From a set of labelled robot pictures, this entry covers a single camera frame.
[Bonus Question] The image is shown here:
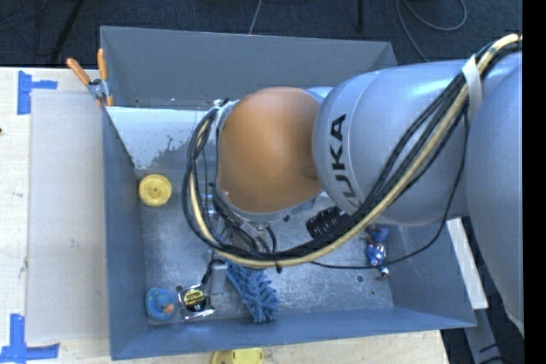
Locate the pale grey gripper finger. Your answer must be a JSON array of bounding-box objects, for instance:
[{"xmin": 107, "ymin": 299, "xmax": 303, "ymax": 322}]
[{"xmin": 211, "ymin": 260, "xmax": 227, "ymax": 295}]

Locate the black and yellow tape measure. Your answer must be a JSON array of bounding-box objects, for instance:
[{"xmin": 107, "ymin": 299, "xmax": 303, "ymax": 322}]
[{"xmin": 176, "ymin": 284, "xmax": 216, "ymax": 322}]

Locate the blue bristly brush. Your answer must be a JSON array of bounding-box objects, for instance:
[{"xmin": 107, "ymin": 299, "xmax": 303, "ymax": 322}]
[{"xmin": 224, "ymin": 259, "xmax": 281, "ymax": 326}]

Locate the blue rubber duck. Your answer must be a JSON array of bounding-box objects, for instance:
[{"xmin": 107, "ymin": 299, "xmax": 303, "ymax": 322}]
[{"xmin": 144, "ymin": 287, "xmax": 177, "ymax": 323}]

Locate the grey metal bin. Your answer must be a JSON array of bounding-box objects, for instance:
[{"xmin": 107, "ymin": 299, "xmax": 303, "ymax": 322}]
[{"xmin": 98, "ymin": 26, "xmax": 478, "ymax": 361}]

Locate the yellow round disc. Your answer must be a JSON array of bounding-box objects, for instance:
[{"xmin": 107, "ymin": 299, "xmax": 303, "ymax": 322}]
[{"xmin": 138, "ymin": 173, "xmax": 174, "ymax": 208}]

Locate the blue toy figure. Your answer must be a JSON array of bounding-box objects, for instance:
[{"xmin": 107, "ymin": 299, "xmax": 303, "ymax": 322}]
[{"xmin": 365, "ymin": 226, "xmax": 391, "ymax": 280}]

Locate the pale wood flat board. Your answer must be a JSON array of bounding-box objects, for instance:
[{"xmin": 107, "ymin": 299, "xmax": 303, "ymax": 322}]
[{"xmin": 24, "ymin": 89, "xmax": 113, "ymax": 350}]

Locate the black cylinder on white bracket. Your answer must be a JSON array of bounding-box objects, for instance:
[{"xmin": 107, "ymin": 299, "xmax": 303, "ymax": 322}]
[{"xmin": 305, "ymin": 205, "xmax": 347, "ymax": 239}]

